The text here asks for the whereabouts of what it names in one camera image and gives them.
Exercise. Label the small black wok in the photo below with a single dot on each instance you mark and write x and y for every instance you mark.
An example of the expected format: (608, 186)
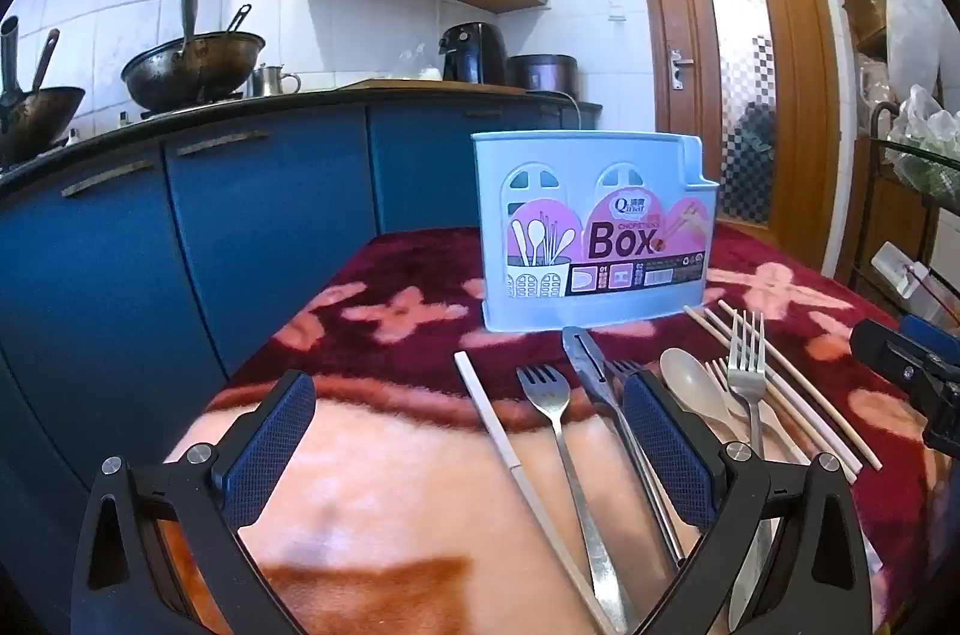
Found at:
(37, 118)

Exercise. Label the clear plastic bag of greens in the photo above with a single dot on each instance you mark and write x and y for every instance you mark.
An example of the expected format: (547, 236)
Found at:
(930, 140)

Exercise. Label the steel mug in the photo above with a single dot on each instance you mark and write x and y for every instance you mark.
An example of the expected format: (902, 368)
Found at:
(268, 82)

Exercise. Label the wooden door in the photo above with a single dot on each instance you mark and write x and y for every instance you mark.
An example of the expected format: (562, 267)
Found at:
(660, 5)

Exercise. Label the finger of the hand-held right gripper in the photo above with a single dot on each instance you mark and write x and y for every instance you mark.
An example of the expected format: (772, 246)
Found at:
(892, 350)
(934, 335)

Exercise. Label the beige plastic spoon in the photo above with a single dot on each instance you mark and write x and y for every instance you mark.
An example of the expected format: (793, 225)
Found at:
(694, 388)

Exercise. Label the metal spatula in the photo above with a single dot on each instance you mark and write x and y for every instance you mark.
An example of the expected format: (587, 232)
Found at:
(238, 19)

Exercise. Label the light blue utensil box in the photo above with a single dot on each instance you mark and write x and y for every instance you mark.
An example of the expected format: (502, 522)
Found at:
(600, 170)

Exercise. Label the large black wok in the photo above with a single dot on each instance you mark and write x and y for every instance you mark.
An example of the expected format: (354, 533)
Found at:
(195, 73)

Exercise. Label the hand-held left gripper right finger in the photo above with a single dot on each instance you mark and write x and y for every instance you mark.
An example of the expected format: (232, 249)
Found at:
(667, 455)

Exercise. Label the steel fork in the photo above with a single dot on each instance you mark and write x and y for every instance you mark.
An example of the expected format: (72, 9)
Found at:
(746, 380)
(619, 369)
(545, 399)

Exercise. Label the beige plastic fork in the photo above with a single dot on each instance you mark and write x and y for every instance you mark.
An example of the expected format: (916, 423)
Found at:
(780, 436)

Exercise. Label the white power strip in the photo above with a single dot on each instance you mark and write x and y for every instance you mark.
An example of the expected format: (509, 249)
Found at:
(896, 268)

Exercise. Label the black air fryer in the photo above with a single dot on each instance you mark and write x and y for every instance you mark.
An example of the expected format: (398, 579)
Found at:
(469, 54)

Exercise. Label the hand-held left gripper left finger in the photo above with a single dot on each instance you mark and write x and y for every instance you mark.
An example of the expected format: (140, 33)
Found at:
(270, 447)

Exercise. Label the large white plastic bag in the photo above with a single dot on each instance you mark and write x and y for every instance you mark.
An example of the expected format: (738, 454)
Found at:
(911, 28)

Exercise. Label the dark rice cooker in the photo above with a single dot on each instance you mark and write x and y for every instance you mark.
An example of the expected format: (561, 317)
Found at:
(541, 71)

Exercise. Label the metal ladle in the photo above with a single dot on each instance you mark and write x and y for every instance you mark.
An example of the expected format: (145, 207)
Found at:
(189, 17)

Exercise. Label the red floral printed blanket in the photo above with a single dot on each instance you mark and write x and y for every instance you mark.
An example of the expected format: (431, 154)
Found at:
(420, 500)

